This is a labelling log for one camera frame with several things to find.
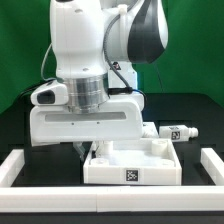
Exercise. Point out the white U-shaped obstacle wall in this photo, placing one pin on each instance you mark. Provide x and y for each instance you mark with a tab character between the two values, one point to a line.
100	199

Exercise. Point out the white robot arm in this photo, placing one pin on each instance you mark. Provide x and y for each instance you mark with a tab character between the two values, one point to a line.
87	38

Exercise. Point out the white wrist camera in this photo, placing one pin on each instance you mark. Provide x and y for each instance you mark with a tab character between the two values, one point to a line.
52	93

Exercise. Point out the white square tabletop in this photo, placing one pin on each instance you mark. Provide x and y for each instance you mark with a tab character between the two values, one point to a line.
148	161

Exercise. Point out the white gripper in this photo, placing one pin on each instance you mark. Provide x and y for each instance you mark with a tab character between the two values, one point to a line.
117	119

